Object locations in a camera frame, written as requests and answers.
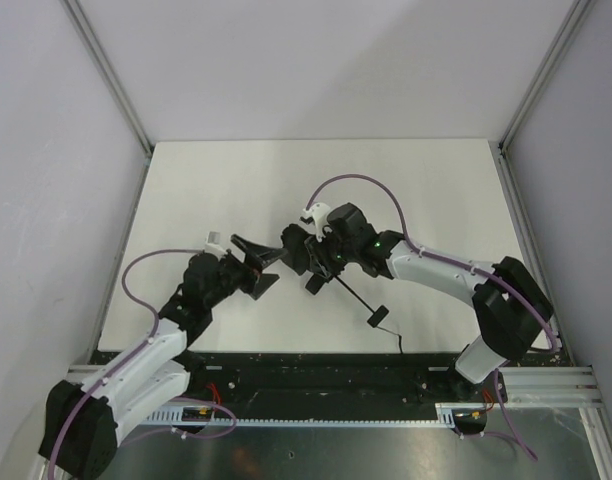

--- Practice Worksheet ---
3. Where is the black folding umbrella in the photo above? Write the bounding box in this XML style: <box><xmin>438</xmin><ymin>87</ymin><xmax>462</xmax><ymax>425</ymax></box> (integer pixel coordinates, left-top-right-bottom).
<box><xmin>281</xmin><ymin>223</ymin><xmax>404</xmax><ymax>354</ymax></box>

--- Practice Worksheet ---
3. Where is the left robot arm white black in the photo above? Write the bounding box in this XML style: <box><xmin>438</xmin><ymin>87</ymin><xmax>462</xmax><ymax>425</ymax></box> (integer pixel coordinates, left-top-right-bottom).
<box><xmin>38</xmin><ymin>232</ymin><xmax>287</xmax><ymax>479</ymax></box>

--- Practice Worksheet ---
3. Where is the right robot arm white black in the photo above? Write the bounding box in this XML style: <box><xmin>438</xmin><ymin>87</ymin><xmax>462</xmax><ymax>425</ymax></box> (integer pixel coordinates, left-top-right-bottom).
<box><xmin>301</xmin><ymin>203</ymin><xmax>554</xmax><ymax>385</ymax></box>

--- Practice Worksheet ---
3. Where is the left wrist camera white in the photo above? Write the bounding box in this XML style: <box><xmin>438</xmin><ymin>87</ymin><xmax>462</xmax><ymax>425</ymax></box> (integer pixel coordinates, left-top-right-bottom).
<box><xmin>204</xmin><ymin>231</ymin><xmax>227</xmax><ymax>257</ymax></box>

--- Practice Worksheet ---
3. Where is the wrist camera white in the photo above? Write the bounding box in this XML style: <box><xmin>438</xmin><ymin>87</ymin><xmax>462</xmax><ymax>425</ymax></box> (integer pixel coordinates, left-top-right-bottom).
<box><xmin>300</xmin><ymin>202</ymin><xmax>331</xmax><ymax>242</ymax></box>
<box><xmin>204</xmin><ymin>231</ymin><xmax>227</xmax><ymax>257</ymax></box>

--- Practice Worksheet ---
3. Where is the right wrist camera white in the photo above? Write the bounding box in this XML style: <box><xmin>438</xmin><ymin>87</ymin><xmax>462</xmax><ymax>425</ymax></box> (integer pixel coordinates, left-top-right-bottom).
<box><xmin>300</xmin><ymin>202</ymin><xmax>331</xmax><ymax>242</ymax></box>

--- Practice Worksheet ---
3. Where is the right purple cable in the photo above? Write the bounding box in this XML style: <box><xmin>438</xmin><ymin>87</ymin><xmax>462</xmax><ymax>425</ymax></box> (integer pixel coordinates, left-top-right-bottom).
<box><xmin>308</xmin><ymin>173</ymin><xmax>560</xmax><ymax>461</ymax></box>

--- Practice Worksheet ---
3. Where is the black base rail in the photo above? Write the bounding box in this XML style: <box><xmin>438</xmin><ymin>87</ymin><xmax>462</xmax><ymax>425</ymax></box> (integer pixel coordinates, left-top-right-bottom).
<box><xmin>88</xmin><ymin>349</ymin><xmax>562</xmax><ymax>424</ymax></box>

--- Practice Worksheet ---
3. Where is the grey cable duct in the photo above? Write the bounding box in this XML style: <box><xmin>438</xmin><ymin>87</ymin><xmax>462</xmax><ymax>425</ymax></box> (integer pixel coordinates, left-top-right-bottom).
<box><xmin>140</xmin><ymin>404</ymin><xmax>488</xmax><ymax>430</ymax></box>

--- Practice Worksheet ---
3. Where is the aluminium frame crossbar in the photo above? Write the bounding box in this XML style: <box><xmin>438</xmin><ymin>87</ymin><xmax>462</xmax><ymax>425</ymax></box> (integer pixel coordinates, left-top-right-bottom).
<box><xmin>65</xmin><ymin>364</ymin><xmax>600</xmax><ymax>406</ymax></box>

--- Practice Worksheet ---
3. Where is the left aluminium corner post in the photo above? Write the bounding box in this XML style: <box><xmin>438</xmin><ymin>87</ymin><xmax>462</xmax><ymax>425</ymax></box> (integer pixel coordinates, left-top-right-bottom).
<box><xmin>59</xmin><ymin>0</ymin><xmax>155</xmax><ymax>151</ymax></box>

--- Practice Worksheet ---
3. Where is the aluminium corner post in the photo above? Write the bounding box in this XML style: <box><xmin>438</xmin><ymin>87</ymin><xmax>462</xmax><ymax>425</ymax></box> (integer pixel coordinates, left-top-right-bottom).
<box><xmin>498</xmin><ymin>0</ymin><xmax>595</xmax><ymax>151</ymax></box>
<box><xmin>59</xmin><ymin>0</ymin><xmax>155</xmax><ymax>151</ymax></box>

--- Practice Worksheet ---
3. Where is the right aluminium corner post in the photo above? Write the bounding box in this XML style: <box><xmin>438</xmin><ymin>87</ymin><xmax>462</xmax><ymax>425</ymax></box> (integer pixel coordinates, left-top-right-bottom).
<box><xmin>498</xmin><ymin>0</ymin><xmax>595</xmax><ymax>151</ymax></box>

